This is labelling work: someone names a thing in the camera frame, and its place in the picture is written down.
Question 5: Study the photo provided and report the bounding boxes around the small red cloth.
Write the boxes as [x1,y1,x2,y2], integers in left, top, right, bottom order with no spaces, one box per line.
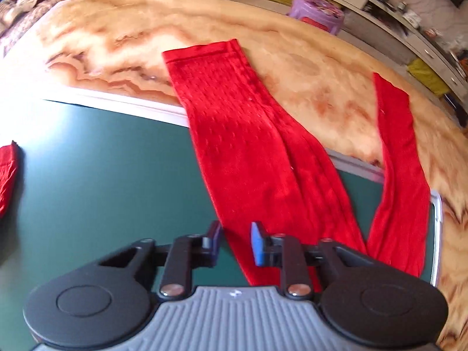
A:
[0,140,20,217]

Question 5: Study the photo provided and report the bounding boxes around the red pants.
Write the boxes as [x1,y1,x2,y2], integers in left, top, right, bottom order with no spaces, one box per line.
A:
[161,38,432,288]

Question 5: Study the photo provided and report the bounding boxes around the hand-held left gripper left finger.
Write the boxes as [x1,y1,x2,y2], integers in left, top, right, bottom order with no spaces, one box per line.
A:
[98,220,223,299]

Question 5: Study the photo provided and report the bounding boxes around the purple plastic stool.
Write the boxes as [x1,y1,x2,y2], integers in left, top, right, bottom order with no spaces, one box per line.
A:
[287,0,346,37]

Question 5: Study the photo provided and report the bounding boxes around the green mat with white frame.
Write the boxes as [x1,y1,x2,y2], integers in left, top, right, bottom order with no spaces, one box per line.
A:
[0,97,445,351]

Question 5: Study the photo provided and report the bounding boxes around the white long cabinet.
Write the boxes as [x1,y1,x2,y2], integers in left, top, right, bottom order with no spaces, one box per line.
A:
[292,0,468,127]

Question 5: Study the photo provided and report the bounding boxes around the yellow bag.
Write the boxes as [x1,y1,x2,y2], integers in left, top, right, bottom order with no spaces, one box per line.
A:
[407,58,451,98]

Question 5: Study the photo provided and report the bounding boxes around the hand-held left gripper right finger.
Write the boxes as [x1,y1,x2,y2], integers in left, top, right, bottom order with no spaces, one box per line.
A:
[250,221,371,299]

